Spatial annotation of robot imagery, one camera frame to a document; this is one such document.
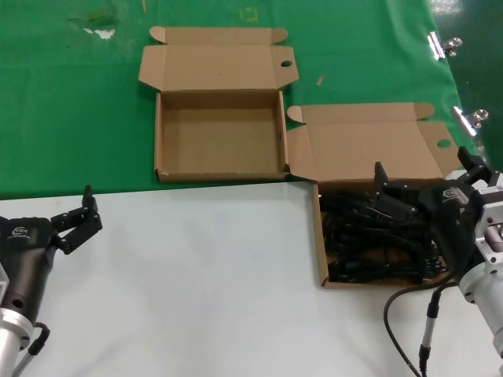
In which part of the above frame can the silver binder clip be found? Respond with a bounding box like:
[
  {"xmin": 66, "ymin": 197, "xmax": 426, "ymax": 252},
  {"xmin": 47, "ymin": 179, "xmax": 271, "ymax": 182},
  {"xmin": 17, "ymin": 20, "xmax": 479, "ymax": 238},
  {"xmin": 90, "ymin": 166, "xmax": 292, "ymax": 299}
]
[
  {"xmin": 427, "ymin": 31, "xmax": 464, "ymax": 60},
  {"xmin": 450, "ymin": 105, "xmax": 491, "ymax": 137}
]

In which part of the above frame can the grey-plug right arm cable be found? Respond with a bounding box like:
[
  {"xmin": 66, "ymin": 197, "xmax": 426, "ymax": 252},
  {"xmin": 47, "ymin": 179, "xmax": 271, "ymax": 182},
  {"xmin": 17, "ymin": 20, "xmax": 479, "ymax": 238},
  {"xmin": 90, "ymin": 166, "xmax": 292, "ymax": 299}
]
[{"xmin": 417, "ymin": 288, "xmax": 447, "ymax": 377}]

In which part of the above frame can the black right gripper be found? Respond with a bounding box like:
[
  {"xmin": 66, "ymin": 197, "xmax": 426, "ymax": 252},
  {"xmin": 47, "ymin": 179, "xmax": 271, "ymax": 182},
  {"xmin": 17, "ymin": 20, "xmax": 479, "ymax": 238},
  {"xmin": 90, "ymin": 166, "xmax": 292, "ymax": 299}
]
[{"xmin": 373, "ymin": 145, "xmax": 499, "ymax": 276}]

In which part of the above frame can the green table cloth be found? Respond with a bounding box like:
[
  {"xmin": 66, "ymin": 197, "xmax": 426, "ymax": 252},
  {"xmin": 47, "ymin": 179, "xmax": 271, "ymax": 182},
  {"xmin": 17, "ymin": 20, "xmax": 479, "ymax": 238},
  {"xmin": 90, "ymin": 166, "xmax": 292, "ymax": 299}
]
[{"xmin": 0, "ymin": 0, "xmax": 492, "ymax": 201}]

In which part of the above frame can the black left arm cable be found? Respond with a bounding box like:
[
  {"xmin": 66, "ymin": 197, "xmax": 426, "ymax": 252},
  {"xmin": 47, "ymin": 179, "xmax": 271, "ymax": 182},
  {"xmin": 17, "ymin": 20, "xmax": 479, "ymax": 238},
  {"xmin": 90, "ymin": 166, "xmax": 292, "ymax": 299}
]
[{"xmin": 14, "ymin": 320, "xmax": 51, "ymax": 374}]

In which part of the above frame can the open cardboard box without tear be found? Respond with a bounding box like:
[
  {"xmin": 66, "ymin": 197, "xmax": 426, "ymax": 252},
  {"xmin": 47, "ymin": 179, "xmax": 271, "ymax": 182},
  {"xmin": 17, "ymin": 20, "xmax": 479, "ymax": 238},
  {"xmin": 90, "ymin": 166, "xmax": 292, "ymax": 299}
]
[{"xmin": 285, "ymin": 102, "xmax": 467, "ymax": 291}]

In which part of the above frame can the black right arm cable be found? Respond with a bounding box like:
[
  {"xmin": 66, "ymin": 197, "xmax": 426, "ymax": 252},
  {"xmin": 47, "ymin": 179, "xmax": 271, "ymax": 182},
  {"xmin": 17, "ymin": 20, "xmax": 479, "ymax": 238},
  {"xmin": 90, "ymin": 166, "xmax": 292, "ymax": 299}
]
[{"xmin": 383, "ymin": 274, "xmax": 459, "ymax": 377}]

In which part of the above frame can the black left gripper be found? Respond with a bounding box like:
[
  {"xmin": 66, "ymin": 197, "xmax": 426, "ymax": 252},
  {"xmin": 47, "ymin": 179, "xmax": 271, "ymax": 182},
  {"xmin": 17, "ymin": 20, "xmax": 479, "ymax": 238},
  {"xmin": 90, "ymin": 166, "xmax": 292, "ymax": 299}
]
[{"xmin": 0, "ymin": 184, "xmax": 105, "ymax": 321}]

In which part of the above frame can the open cardboard box torn corner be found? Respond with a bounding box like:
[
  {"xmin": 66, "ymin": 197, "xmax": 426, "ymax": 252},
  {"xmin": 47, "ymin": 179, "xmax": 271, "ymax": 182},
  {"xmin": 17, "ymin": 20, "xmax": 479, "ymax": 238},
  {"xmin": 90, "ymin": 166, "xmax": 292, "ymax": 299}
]
[{"xmin": 138, "ymin": 25, "xmax": 299, "ymax": 185}]

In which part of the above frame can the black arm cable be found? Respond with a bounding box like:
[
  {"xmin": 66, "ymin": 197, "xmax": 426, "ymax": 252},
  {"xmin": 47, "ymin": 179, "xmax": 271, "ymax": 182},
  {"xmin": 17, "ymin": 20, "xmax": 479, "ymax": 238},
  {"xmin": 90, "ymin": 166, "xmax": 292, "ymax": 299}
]
[
  {"xmin": 14, "ymin": 320, "xmax": 51, "ymax": 374},
  {"xmin": 383, "ymin": 274, "xmax": 459, "ymax": 377}
]

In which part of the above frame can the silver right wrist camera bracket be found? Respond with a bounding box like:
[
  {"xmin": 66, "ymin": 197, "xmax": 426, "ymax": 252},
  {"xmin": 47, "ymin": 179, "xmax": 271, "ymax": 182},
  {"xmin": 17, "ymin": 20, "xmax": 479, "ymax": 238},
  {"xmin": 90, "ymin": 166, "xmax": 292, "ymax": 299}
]
[{"xmin": 472, "ymin": 170, "xmax": 503, "ymax": 265}]

